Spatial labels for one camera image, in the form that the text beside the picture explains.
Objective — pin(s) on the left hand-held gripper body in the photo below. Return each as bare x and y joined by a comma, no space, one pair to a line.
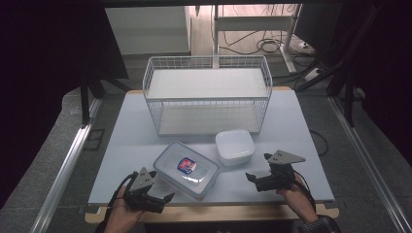
142,183

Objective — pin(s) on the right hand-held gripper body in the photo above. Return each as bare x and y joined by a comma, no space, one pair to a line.
278,179

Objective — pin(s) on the white square container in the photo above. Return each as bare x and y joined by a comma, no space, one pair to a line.
234,145

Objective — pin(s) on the person's right hand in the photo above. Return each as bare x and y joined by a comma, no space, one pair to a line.
301,202

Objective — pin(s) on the person's left hand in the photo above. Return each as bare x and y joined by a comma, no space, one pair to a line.
121,216

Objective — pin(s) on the clear lidded rectangular container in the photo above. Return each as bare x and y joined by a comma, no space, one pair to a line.
170,161

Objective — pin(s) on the white power strip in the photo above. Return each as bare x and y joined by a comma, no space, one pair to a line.
313,74

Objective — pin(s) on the black metal stand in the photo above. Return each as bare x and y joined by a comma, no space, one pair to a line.
85,97
348,81

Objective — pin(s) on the white cabinet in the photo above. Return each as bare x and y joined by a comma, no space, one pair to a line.
149,30

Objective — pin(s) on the aluminium rail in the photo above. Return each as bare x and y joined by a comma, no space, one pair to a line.
372,168
64,171

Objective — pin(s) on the white metal desk frame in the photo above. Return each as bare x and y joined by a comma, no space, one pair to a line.
252,23

